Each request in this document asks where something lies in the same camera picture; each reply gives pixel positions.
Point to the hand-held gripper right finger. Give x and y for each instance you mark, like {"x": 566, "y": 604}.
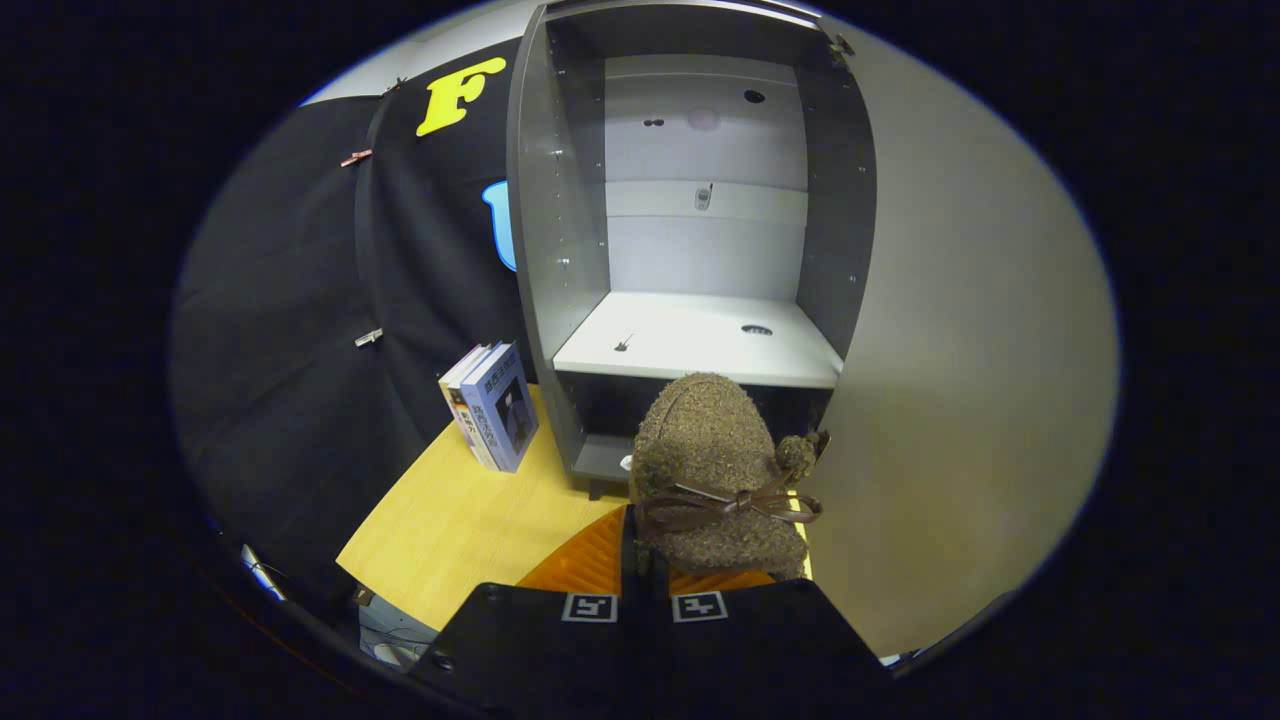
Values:
{"x": 760, "y": 640}

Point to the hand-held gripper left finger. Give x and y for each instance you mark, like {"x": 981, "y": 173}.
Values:
{"x": 631, "y": 565}

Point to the brown fuzzy shoe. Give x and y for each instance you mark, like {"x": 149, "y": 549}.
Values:
{"x": 710, "y": 450}

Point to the beige shoe cabinet door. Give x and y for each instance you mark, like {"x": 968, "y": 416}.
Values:
{"x": 960, "y": 350}

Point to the grey shoe cabinet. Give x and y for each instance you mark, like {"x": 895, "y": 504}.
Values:
{"x": 545, "y": 220}

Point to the white cabinet shelf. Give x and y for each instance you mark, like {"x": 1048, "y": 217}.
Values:
{"x": 690, "y": 340}

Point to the blue book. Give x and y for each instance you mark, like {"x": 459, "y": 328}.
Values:
{"x": 503, "y": 405}

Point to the silver clip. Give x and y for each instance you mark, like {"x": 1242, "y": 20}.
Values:
{"x": 368, "y": 337}

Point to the black backdrop cloth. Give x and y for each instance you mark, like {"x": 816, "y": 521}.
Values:
{"x": 290, "y": 350}

